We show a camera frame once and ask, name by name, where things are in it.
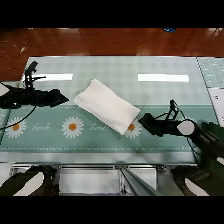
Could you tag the white garment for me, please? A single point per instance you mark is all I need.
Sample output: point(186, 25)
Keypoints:
point(106, 106)

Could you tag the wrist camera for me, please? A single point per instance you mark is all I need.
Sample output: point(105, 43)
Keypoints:
point(172, 111)
point(30, 75)

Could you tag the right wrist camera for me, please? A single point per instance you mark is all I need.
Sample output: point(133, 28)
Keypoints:
point(172, 111)

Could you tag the silver frame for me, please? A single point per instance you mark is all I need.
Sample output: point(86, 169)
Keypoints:
point(110, 180)

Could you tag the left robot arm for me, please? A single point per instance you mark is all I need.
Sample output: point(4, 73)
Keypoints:
point(16, 96)

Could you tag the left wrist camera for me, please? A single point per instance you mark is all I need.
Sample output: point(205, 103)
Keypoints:
point(30, 75)

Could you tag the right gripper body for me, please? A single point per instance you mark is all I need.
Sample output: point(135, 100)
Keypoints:
point(154, 124)

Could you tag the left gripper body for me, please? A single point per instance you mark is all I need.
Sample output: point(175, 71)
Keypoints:
point(53, 97)

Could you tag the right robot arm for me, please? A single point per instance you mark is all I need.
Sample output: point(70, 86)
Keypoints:
point(200, 131)

